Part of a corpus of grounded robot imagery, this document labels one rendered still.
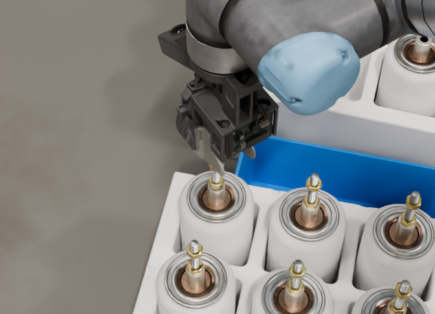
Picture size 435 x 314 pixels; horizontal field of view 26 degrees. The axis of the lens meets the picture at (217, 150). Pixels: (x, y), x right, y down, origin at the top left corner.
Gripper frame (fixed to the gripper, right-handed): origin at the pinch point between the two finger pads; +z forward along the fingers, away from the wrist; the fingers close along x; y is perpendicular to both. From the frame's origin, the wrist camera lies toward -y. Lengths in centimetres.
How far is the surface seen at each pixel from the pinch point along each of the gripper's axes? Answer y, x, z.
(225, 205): 2.2, 0.3, 9.8
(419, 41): -4.3, 36.5, 6.8
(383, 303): 23.7, 8.5, 9.5
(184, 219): 0.4, -4.7, 11.1
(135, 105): -36, 7, 35
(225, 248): 5.1, -1.5, 14.5
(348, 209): 8.0, 16.4, 16.9
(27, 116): -44, -9, 35
